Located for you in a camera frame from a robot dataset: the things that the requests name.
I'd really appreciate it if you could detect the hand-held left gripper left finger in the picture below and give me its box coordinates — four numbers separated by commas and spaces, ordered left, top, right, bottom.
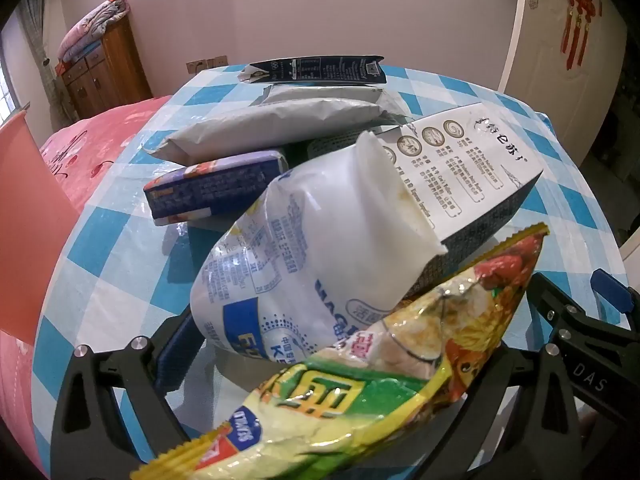
52, 307, 221, 480

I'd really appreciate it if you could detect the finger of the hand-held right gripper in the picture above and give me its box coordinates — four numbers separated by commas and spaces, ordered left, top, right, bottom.
527, 271, 593, 341
591, 269, 640, 331

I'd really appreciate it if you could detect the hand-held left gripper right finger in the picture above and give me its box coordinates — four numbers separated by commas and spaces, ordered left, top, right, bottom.
415, 342, 583, 480

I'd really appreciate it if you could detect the white blue milk pouch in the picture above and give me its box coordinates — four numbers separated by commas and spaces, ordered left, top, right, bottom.
191, 130, 448, 371

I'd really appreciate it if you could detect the yellow green noodle packet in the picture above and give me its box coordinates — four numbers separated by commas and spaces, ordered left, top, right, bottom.
130, 222, 551, 480

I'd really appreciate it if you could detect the white wipes pack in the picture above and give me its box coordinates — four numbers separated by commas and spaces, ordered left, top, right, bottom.
142, 97, 384, 166

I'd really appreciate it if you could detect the grey white plastic pack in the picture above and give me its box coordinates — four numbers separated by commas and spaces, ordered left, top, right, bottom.
262, 84, 397, 111

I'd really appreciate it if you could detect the dark blue milk carton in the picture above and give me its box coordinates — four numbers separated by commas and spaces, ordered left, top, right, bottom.
237, 55, 386, 86

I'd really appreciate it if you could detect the blue checked tablecloth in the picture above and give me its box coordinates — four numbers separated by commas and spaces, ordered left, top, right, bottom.
32, 62, 631, 480

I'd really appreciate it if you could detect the white printed carton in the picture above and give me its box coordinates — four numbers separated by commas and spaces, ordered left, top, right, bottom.
307, 102, 545, 301

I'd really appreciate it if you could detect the blue orange tissue packet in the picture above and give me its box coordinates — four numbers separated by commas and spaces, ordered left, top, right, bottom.
143, 149, 289, 226

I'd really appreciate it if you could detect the orange board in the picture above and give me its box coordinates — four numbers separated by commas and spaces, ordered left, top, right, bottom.
0, 112, 76, 348

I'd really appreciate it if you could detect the white door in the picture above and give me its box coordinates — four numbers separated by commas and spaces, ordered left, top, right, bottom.
497, 0, 628, 111

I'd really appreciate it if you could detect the pink blanket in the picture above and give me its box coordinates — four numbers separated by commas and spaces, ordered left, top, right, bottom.
0, 95, 173, 480

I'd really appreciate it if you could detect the red hanging decoration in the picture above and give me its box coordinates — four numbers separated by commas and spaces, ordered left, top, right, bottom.
560, 0, 606, 71

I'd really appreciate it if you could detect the wooden cabinet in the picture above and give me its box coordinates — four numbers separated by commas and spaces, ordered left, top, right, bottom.
60, 20, 153, 118

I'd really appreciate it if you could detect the window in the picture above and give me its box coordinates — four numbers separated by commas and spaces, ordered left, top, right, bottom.
0, 25, 26, 126

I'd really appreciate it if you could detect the grey curtain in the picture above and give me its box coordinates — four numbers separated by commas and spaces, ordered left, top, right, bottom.
20, 0, 66, 116

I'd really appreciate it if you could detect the folded floral quilt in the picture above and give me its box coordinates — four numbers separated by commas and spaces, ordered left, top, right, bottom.
57, 0, 128, 61

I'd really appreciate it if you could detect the wall socket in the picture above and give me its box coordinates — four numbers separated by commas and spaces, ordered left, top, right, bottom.
186, 55, 228, 76

